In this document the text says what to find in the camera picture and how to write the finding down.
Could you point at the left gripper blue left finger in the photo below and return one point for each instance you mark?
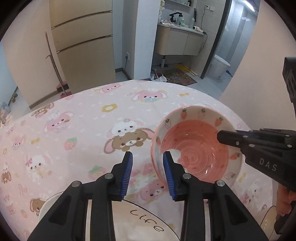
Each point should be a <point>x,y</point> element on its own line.
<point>101,194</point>

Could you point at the black faucet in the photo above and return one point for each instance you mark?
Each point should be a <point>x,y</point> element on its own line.
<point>174,16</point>

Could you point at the white life plate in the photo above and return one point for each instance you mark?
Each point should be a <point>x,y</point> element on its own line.
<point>131,222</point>

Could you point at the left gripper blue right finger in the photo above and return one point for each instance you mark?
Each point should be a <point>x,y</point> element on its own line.
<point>229,218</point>

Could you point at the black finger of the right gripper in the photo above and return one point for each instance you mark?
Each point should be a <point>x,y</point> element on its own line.
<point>229,138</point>

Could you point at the white hair dryer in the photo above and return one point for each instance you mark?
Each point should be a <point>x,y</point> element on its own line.
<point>198,29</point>

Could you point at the white toilet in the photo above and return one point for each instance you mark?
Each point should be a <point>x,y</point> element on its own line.
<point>217,67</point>

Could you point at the white ribbed bowl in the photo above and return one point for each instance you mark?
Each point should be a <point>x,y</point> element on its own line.
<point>267,224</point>

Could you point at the beige three-door refrigerator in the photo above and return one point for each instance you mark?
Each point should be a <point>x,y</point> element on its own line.
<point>83,39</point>

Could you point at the pink carrot bowl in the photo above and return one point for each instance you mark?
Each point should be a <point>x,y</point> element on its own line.
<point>190,135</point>

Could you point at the bathroom vanity cabinet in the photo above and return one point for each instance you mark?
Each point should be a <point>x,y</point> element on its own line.
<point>173,40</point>

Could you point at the bathroom floor mat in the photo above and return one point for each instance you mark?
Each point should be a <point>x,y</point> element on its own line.
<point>177,76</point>

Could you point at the broom with red dustpan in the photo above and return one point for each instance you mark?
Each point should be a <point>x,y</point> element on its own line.
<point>62,87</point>

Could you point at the pink cartoon tablecloth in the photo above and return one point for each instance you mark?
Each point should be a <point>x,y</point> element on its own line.
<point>43,152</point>

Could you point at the person's right hand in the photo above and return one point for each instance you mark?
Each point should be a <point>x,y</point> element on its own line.
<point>284,199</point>

